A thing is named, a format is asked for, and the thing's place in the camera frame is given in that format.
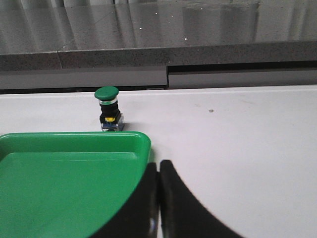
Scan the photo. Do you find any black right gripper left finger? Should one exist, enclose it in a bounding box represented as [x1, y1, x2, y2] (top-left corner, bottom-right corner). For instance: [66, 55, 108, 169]
[91, 163, 159, 238]

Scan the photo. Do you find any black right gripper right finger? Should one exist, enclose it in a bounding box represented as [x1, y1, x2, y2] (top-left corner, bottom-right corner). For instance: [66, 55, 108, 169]
[159, 160, 241, 238]

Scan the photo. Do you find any green mushroom push button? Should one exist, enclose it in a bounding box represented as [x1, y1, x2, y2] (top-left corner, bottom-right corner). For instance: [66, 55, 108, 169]
[94, 86, 124, 131]

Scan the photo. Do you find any green plastic tray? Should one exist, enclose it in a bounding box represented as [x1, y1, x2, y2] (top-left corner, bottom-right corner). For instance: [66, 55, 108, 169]
[0, 132, 151, 238]

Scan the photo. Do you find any grey stone counter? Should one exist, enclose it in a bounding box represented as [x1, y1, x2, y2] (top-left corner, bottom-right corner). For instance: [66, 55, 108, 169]
[0, 0, 317, 94]

